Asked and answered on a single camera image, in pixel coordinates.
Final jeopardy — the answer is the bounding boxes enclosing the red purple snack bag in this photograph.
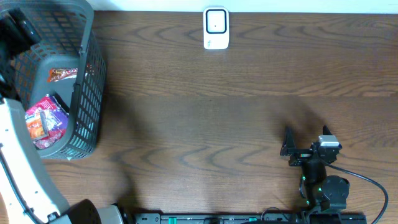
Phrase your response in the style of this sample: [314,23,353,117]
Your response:
[25,95,68,149]

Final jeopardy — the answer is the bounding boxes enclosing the dark grey plastic basket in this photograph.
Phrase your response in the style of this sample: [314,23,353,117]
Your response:
[1,1,106,160]

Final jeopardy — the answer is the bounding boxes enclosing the orange tissue pack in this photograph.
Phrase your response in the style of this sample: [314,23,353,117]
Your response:
[25,111,49,141]

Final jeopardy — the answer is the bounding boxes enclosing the black camera cable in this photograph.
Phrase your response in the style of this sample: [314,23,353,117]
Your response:
[320,158,389,224]

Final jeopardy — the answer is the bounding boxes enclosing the brown orange candy bar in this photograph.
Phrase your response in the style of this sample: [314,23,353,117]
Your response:
[47,68,78,83]

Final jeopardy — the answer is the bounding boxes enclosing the white barcode scanner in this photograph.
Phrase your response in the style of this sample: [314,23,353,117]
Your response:
[203,7,229,50]

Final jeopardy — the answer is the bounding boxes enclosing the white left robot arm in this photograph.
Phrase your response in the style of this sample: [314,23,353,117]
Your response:
[1,1,129,223]

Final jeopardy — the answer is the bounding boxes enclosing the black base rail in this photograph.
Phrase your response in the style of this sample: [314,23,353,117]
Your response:
[133,213,367,224]

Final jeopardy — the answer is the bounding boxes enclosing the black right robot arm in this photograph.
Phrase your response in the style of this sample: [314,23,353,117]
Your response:
[280,126,349,213]

